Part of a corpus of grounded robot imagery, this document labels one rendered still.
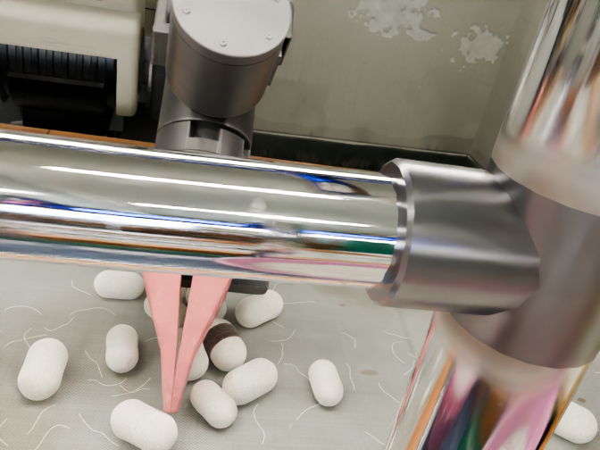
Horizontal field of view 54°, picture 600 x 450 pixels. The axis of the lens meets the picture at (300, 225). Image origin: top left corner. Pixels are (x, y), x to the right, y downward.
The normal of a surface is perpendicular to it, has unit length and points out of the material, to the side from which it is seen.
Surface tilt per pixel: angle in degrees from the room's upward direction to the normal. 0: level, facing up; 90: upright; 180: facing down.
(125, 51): 98
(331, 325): 0
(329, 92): 90
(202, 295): 62
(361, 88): 90
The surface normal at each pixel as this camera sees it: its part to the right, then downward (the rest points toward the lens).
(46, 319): 0.18, -0.86
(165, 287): 0.16, 0.03
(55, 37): 0.14, 0.62
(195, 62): -0.49, 0.77
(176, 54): -0.79, 0.47
